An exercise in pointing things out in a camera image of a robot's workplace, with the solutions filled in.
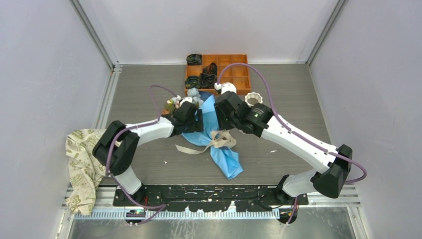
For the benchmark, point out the white ribbed vase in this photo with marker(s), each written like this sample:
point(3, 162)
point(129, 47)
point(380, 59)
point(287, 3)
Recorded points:
point(253, 98)

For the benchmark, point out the beige ribbon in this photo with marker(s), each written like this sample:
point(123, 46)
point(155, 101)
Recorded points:
point(220, 138)

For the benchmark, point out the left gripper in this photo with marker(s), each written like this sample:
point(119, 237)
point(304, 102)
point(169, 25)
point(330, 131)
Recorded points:
point(197, 125)

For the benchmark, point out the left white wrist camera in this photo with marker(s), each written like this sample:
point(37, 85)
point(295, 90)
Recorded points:
point(177, 101)

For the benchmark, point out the orange compartment tray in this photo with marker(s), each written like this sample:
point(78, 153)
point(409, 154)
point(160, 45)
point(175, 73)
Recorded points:
point(230, 68)

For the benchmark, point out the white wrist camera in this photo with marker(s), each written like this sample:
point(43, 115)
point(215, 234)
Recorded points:
point(225, 87)
point(177, 101)

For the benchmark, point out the floral patterned cloth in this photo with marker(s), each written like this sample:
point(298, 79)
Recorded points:
point(85, 171)

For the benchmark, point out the dark rolled fabric top-left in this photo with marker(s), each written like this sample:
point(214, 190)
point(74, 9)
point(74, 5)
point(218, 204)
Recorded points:
point(194, 59)

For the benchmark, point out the dark rolled fabric bottom-left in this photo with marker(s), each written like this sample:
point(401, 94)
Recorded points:
point(192, 82)

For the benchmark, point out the blue paper flower bouquet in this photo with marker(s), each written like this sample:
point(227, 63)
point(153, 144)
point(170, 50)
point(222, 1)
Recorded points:
point(225, 158)

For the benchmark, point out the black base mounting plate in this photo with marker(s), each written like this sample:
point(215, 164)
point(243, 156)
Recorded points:
point(211, 198)

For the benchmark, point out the dark rolled fabric middle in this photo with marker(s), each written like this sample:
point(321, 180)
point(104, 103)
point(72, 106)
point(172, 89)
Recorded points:
point(210, 69)

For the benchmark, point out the dark rolled fabric large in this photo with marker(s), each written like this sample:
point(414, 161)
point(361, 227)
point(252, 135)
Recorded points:
point(207, 81)

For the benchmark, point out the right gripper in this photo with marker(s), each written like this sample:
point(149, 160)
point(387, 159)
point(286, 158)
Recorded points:
point(223, 125)

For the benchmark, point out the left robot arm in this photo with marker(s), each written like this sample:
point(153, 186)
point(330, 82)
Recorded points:
point(117, 146)

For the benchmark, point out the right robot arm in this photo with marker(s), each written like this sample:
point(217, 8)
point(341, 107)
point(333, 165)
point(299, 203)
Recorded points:
point(329, 167)

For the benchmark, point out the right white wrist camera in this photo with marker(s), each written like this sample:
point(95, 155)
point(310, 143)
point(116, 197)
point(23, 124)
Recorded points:
point(225, 87)

